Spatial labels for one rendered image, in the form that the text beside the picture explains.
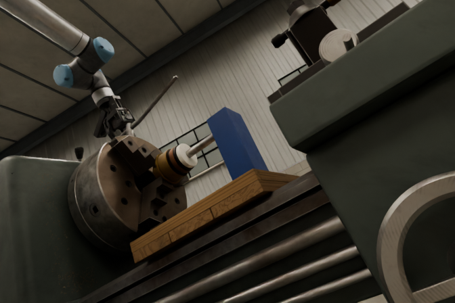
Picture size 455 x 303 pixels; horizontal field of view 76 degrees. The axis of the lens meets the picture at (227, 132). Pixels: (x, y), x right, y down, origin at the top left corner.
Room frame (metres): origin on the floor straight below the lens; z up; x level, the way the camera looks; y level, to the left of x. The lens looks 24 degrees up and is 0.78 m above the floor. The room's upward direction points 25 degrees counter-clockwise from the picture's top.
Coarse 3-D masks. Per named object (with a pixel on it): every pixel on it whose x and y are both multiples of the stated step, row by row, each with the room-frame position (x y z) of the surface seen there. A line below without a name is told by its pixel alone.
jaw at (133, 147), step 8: (128, 136) 0.68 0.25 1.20; (112, 144) 0.68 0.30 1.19; (120, 144) 0.66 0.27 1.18; (128, 144) 0.67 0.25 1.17; (136, 144) 0.70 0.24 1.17; (144, 144) 0.70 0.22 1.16; (120, 152) 0.68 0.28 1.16; (128, 152) 0.68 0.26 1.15; (136, 152) 0.68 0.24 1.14; (144, 152) 0.69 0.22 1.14; (152, 152) 0.69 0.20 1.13; (128, 160) 0.69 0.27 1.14; (136, 160) 0.69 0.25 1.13; (144, 160) 0.69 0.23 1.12; (152, 160) 0.69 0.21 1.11; (136, 168) 0.71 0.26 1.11; (144, 168) 0.71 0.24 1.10; (136, 176) 0.73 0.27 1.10
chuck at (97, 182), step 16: (96, 160) 0.62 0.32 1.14; (112, 160) 0.66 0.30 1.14; (80, 176) 0.65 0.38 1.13; (96, 176) 0.61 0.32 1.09; (112, 176) 0.65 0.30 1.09; (128, 176) 0.70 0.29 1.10; (144, 176) 0.79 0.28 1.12; (80, 192) 0.64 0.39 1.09; (96, 192) 0.62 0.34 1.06; (112, 192) 0.64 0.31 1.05; (128, 192) 0.68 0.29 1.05; (176, 192) 0.86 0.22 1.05; (80, 208) 0.65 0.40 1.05; (112, 208) 0.63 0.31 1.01; (128, 208) 0.67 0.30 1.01; (176, 208) 0.83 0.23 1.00; (96, 224) 0.66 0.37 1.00; (112, 224) 0.65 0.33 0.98; (128, 224) 0.66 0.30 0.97; (160, 224) 0.76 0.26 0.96; (112, 240) 0.69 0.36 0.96; (128, 240) 0.70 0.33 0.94
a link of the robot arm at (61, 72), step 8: (64, 64) 0.72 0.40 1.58; (72, 64) 0.72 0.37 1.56; (56, 72) 0.72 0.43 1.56; (64, 72) 0.71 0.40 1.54; (72, 72) 0.73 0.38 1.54; (80, 72) 0.73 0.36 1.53; (56, 80) 0.73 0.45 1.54; (64, 80) 0.72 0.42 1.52; (72, 80) 0.74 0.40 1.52; (80, 80) 0.76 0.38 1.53; (88, 80) 0.79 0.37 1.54; (72, 88) 0.78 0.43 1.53; (80, 88) 0.80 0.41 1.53; (88, 88) 0.82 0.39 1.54
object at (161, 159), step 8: (168, 152) 0.69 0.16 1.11; (160, 160) 0.68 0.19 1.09; (168, 160) 0.68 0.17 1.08; (176, 160) 0.67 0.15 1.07; (152, 168) 0.71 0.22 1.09; (160, 168) 0.69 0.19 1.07; (168, 168) 0.68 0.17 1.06; (176, 168) 0.69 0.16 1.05; (184, 168) 0.69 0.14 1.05; (192, 168) 0.72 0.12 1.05; (168, 176) 0.70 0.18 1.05; (176, 176) 0.70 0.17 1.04; (184, 176) 0.72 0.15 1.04
